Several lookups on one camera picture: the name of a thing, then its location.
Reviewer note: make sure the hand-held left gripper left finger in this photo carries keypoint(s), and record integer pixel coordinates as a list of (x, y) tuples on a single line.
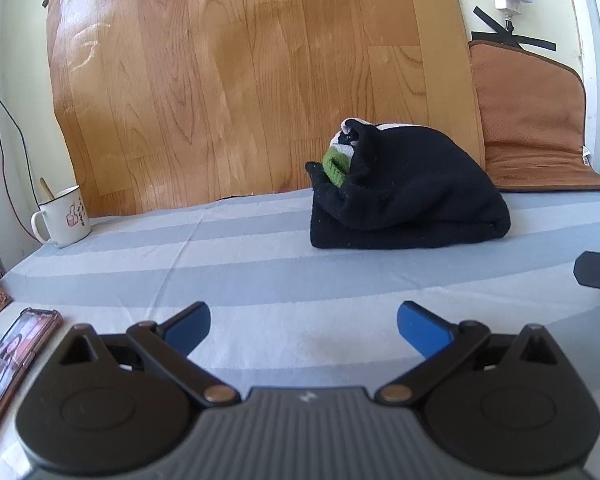
[(187, 330)]

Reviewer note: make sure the smartphone in brown case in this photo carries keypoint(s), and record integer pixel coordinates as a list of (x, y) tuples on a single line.
[(15, 360)]

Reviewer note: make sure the white enamel mug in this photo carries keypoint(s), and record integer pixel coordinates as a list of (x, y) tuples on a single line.
[(67, 220)]

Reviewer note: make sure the grey white striped blanket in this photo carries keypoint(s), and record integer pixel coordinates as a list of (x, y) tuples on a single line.
[(280, 270)]

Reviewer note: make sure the black tape cross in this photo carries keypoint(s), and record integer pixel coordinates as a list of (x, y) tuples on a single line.
[(510, 37)]

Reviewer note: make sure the wood-grain vinyl sheet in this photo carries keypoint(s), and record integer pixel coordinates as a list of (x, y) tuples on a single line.
[(230, 85)]

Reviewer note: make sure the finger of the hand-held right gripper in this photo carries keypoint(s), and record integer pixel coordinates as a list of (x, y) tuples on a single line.
[(597, 270)]

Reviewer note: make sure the wooden spoon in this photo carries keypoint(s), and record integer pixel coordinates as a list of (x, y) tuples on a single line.
[(45, 187)]

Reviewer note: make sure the black green white knitted garment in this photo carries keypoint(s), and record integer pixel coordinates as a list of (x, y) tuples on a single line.
[(410, 195)]

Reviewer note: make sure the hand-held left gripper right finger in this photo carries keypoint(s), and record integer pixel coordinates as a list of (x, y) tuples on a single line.
[(422, 327)]

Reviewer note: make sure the brown perforated cushion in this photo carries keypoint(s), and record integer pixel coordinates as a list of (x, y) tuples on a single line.
[(530, 120)]

